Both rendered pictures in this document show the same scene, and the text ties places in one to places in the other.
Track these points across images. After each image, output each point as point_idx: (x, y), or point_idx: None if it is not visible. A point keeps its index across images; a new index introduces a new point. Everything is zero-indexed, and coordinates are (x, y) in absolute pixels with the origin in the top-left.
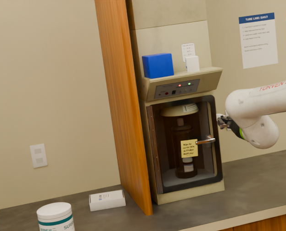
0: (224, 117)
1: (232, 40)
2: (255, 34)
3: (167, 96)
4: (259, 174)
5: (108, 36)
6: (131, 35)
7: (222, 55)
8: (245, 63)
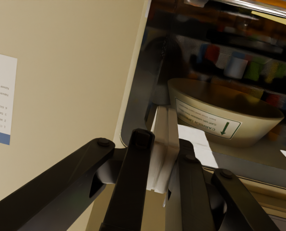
0: (157, 187)
1: (28, 114)
2: None
3: None
4: None
5: None
6: None
7: (51, 97)
8: (11, 67)
